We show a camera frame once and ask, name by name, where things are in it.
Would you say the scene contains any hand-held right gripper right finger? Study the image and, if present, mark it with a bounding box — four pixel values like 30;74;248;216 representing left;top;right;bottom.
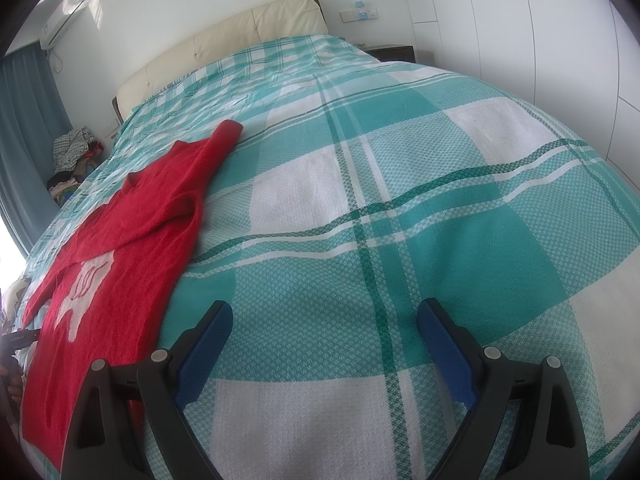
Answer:
416;298;592;480

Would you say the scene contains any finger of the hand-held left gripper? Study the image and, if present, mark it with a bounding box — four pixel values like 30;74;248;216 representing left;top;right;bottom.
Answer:
1;328;40;347

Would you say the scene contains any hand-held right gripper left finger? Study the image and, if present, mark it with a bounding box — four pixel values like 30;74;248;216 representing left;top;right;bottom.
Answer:
61;301;235;480

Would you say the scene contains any red knit sweater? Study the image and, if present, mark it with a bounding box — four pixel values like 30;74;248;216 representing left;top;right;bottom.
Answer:
21;120;245;472

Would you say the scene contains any pile of clothes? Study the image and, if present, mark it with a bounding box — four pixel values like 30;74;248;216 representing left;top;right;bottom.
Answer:
46;127;107;207

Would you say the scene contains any person's left hand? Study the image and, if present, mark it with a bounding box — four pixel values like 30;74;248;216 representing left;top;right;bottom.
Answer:
0;357;24;413

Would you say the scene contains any patterned pillow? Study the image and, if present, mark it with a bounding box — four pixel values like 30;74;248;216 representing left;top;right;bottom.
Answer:
0;277;33;331

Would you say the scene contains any teal plaid bed blanket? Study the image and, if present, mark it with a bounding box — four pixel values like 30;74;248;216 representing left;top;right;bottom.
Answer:
19;34;640;480

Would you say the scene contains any blue curtain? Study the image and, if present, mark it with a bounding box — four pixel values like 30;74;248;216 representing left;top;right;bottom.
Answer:
0;44;76;261

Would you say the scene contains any dark wooden nightstand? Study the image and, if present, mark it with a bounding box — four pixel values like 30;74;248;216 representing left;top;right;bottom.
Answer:
366;44;417;64

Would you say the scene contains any cream padded headboard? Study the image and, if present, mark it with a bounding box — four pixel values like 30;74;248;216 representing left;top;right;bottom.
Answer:
112;0;329;124

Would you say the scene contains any white wardrobe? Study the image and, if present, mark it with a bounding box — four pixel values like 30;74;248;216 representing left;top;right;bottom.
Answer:
400;0;640;271

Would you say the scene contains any white air conditioner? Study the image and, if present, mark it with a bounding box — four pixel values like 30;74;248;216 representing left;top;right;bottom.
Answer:
39;0;102;52

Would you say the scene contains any white wall switch panel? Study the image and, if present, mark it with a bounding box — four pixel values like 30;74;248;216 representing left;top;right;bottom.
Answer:
339;0;379;24

